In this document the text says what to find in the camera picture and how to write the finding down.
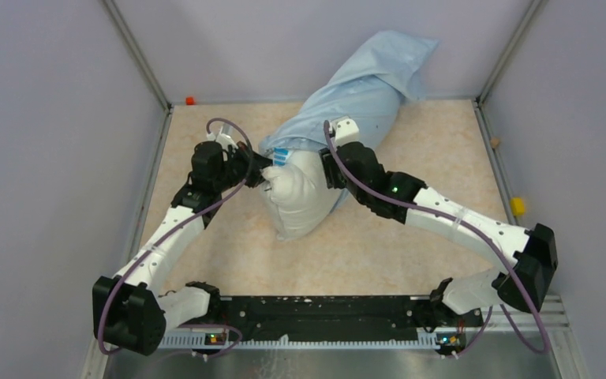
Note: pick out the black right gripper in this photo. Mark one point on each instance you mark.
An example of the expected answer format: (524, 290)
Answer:
(330, 168)

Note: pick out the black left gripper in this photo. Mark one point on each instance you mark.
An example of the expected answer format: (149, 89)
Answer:
(255, 163)

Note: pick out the white pillow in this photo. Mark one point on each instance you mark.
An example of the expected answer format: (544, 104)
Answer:
(296, 194)

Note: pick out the light blue pillowcase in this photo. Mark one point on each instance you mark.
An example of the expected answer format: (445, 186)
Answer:
(369, 87)

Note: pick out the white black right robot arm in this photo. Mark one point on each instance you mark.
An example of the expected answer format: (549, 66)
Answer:
(523, 260)

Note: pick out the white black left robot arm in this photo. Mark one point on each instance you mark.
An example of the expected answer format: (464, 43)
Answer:
(129, 310)

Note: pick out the yellow toy block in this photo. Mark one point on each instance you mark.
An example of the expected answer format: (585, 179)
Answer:
(518, 206)

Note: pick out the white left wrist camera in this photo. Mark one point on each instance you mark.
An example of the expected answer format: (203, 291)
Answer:
(223, 136)

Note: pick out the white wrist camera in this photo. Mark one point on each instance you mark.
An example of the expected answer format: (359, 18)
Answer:
(344, 131)
(223, 136)

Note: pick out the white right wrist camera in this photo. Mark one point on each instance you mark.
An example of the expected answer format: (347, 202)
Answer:
(344, 131)

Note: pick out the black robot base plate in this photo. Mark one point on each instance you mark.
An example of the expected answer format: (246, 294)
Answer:
(334, 319)

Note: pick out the aluminium front frame rail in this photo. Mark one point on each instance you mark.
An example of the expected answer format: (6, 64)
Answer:
(444, 343)

